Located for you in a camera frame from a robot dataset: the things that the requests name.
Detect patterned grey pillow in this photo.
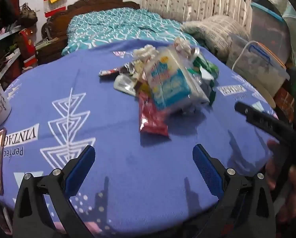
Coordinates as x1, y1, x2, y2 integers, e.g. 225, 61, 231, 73
181, 15, 250, 62

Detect red snack wrapper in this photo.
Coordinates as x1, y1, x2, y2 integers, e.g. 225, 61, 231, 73
138, 92, 169, 137

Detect red white candy wrapper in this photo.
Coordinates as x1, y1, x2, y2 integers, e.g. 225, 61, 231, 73
99, 67, 121, 78

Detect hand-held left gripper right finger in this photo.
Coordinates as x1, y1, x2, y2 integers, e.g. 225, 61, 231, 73
193, 144, 277, 238

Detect white cable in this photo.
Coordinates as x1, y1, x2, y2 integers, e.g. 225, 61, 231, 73
232, 40, 259, 72

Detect orange-rim plastic storage box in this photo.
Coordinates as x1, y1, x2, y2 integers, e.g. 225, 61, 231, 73
226, 40, 291, 97

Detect yellow brown wrapper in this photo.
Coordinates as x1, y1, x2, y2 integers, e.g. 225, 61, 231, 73
134, 79, 151, 97

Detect teal patterned bedspread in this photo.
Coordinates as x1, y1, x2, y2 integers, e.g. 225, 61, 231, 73
61, 8, 200, 56

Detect red printed bag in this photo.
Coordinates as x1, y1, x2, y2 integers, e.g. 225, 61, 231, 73
274, 87, 294, 119

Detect metal shelf rack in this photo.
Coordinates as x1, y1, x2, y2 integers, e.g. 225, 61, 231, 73
0, 25, 22, 92

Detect blue printed tablecloth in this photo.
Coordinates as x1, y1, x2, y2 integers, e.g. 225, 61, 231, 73
0, 38, 280, 233

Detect silver white wrapper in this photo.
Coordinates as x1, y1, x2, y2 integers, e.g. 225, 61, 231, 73
114, 74, 138, 97

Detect pale green cloth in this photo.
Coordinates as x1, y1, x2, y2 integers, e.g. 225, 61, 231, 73
283, 5, 296, 62

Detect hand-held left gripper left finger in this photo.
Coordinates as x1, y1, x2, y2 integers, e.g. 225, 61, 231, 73
12, 145, 96, 238

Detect brown bag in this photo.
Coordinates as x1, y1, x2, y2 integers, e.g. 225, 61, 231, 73
17, 4, 38, 26

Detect red packet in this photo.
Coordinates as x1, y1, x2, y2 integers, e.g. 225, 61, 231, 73
20, 28, 37, 68

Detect beige wooden board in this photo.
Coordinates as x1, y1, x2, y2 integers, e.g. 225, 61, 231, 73
258, 82, 276, 108

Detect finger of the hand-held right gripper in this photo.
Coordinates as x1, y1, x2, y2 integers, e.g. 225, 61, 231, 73
234, 101, 296, 168

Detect carved wooden headboard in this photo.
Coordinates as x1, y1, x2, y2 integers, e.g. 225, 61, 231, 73
41, 0, 140, 55

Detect large blue-lid storage box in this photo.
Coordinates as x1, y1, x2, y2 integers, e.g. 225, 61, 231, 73
249, 2, 291, 62

